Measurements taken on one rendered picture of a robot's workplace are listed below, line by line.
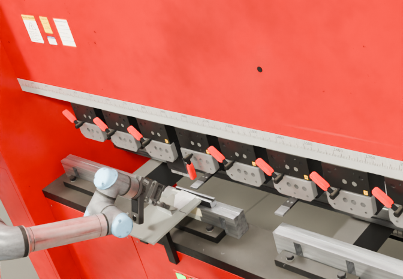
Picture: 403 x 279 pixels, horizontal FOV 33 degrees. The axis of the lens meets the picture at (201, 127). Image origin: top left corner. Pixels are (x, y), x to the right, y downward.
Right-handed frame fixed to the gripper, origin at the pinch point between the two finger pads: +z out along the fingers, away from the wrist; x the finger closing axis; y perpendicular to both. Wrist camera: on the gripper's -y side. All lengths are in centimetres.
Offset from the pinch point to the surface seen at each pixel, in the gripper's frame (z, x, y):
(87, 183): 9, 62, -6
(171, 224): -3.2, -7.8, -5.0
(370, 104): -34, -87, 46
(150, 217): -4.0, 3.0, -5.9
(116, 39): -45, 7, 47
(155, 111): -24.5, -0.9, 30.0
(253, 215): 139, 71, 8
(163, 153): -10.9, 1.7, 17.6
